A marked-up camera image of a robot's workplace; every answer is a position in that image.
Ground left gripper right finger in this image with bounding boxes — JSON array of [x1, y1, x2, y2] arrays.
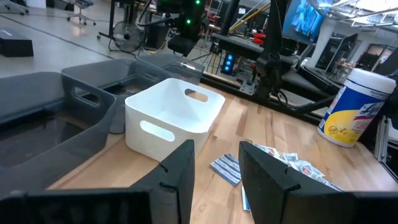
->
[[238, 141, 398, 224]]

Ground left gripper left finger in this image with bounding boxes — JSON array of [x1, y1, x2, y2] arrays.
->
[[0, 139, 196, 224]]

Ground blue striped bandage packet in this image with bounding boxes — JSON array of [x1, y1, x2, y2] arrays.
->
[[210, 152, 242, 187], [241, 185, 251, 212]]

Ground grey translucent plastic bin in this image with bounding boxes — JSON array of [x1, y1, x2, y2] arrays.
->
[[136, 53, 205, 85], [61, 58, 172, 135], [0, 71, 118, 200]]

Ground red label packet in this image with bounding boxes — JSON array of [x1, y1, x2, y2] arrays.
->
[[289, 160, 326, 181], [254, 143, 282, 161]]

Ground black computer tower blue lights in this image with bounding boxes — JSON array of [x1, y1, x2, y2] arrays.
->
[[220, 51, 236, 76]]

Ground black workbench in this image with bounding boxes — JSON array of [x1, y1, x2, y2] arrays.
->
[[211, 32, 301, 63]]

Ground black floor fan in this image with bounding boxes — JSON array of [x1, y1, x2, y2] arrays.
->
[[108, 20, 144, 54]]

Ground white plastic bin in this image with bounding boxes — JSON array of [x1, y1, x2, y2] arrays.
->
[[124, 77, 226, 162]]

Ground black rolling stand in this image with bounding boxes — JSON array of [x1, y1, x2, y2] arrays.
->
[[96, 0, 118, 41]]

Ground red tool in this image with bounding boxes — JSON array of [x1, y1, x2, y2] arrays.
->
[[253, 32, 267, 45]]

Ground grey office chair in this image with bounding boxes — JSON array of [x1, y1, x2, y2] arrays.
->
[[65, 0, 97, 26], [0, 0, 30, 16]]

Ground disinfecting wipes canister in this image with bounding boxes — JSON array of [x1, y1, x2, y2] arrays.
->
[[317, 67, 397, 149]]

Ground large display screen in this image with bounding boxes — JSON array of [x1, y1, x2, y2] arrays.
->
[[282, 0, 326, 44]]

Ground black case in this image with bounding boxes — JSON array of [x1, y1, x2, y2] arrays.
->
[[0, 27, 34, 58]]

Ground grey metal bracket plate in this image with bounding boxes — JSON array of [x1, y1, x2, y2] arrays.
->
[[239, 79, 256, 96]]

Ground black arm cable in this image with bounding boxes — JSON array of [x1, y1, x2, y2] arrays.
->
[[276, 88, 338, 115]]

